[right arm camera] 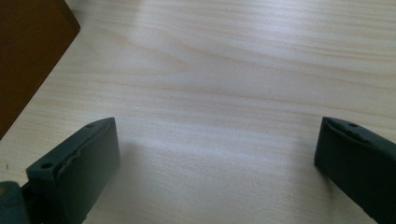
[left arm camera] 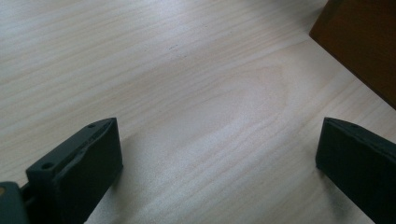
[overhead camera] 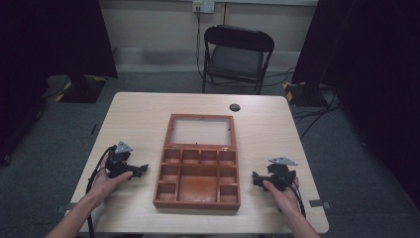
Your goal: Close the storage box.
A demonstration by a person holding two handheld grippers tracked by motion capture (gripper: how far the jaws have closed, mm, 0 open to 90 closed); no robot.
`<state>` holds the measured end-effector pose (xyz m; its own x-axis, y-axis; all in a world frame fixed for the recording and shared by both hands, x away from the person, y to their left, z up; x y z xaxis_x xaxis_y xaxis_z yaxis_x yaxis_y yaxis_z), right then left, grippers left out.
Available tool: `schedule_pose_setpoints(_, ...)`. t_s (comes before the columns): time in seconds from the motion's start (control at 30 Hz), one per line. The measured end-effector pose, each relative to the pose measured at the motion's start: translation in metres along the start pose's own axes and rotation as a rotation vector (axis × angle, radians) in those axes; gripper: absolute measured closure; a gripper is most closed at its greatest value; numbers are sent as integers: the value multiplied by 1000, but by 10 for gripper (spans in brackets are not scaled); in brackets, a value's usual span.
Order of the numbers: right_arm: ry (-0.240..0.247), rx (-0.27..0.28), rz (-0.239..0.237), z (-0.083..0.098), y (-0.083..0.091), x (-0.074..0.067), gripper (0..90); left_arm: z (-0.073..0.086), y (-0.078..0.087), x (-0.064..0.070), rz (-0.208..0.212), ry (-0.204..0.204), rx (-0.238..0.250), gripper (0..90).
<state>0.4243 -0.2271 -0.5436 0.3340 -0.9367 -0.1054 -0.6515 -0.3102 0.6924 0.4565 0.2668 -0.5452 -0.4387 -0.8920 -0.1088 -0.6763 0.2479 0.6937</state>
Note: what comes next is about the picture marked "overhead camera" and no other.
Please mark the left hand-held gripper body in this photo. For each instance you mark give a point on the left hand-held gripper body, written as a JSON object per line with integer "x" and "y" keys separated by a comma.
{"x": 118, "y": 165}

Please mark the grey tape strip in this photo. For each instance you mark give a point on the grey tape strip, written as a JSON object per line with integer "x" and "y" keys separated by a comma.
{"x": 67, "y": 207}
{"x": 319, "y": 203}

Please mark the black stand base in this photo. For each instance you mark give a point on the black stand base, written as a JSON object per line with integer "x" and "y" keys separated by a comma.
{"x": 82, "y": 91}
{"x": 303, "y": 95}

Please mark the black folding chair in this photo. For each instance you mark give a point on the black folding chair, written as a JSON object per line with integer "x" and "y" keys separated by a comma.
{"x": 237, "y": 58}

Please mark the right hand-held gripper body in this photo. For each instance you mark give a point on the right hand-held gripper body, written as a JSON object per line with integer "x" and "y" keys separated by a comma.
{"x": 280, "y": 175}

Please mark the person's left hand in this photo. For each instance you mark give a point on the person's left hand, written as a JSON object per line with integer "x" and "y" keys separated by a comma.
{"x": 104, "y": 186}

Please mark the round black table grommet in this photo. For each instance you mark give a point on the round black table grommet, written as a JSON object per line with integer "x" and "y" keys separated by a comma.
{"x": 234, "y": 107}

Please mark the white wall socket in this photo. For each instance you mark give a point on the white wall socket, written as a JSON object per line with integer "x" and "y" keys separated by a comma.
{"x": 203, "y": 6}

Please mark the wooden compartment box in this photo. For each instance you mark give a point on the wooden compartment box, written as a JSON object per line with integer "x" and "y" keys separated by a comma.
{"x": 198, "y": 190}

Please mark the small dark floor strip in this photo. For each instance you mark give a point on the small dark floor strip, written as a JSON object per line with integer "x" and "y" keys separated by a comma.
{"x": 94, "y": 129}

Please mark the dark curtain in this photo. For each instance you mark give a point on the dark curtain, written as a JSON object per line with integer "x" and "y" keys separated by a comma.
{"x": 39, "y": 66}
{"x": 373, "y": 82}

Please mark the person's right hand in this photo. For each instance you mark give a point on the person's right hand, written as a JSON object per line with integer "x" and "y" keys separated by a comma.
{"x": 284, "y": 198}

